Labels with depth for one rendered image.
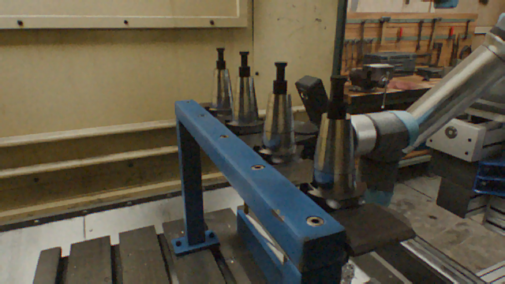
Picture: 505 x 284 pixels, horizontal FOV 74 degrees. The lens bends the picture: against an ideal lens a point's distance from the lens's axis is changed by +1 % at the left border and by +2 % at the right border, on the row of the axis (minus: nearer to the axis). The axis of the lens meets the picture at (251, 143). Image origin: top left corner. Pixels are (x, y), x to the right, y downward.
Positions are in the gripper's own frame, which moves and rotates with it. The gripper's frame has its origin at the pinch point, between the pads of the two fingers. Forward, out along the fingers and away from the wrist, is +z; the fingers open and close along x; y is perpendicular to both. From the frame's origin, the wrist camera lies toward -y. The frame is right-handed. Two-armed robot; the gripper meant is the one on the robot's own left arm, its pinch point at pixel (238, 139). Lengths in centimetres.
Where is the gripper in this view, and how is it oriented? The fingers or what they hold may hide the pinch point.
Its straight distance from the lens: 51.8
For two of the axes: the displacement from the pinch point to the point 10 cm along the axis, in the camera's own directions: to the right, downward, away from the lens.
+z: -9.2, 1.2, -3.8
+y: -0.1, 9.4, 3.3
